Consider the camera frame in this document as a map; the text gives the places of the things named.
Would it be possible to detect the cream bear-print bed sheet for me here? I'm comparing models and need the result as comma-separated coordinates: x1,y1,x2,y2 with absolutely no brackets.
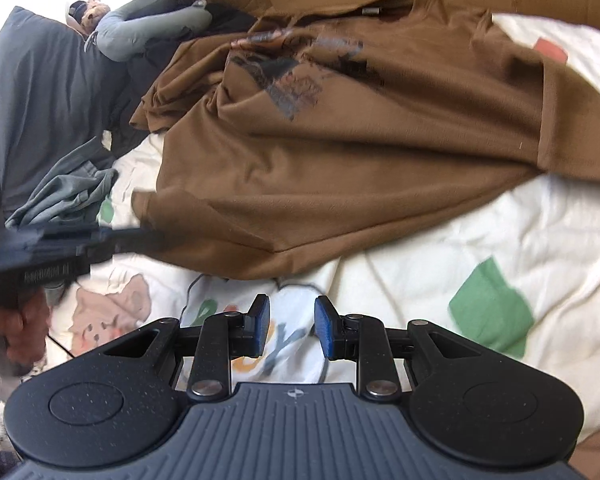
45,10,600,446

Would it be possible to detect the black crumpled garment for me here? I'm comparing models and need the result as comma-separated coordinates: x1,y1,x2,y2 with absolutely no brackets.
100,2,258,161

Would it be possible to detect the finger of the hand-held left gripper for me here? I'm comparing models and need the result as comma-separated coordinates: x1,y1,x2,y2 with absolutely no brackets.
24,224,170,262

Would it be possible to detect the person's left hand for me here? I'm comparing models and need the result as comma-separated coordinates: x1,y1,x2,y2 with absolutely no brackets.
0,289,52,377

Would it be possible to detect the brown printed t-shirt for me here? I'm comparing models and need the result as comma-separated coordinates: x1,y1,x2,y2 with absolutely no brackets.
130,0,600,281

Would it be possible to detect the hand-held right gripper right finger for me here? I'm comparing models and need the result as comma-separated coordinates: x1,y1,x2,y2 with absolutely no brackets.
313,294,486,402

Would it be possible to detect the grey neck pillow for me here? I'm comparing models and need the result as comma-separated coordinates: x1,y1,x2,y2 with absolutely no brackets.
85,0,213,63

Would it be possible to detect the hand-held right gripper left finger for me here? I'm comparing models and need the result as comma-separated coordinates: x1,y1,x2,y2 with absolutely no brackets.
101,293,272,403

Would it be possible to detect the grey-green garment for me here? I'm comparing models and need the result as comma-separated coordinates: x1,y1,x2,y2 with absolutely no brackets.
5,135,118,231

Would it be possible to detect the brown teddy bear toy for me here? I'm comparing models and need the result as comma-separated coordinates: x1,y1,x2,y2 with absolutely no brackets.
65,0,112,36

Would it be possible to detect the dark grey pillow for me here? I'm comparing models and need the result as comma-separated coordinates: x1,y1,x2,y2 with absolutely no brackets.
0,6,146,216

